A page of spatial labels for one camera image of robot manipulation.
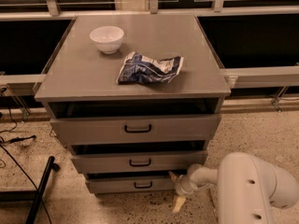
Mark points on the metal window railing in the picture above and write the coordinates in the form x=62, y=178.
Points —
x=31, y=29

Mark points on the grey drawer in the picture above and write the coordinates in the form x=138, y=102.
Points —
x=130, y=184
x=135, y=129
x=137, y=162

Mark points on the black metal stand leg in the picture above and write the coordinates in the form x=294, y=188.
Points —
x=34, y=196

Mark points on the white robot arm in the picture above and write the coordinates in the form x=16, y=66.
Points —
x=247, y=188

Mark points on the grey bottom drawer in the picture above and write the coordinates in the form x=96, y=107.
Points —
x=130, y=184

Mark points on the grey middle drawer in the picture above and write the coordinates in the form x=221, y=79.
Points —
x=137, y=162

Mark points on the grey top drawer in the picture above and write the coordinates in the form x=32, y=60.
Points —
x=135, y=129

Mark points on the crumpled blue white chip bag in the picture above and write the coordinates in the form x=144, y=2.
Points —
x=140, y=69

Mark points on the white ceramic bowl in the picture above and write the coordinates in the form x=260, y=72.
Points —
x=107, y=39

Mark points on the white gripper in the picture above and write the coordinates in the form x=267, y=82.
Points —
x=181, y=187

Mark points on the grey drawer cabinet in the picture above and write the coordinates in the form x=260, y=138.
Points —
x=82, y=80

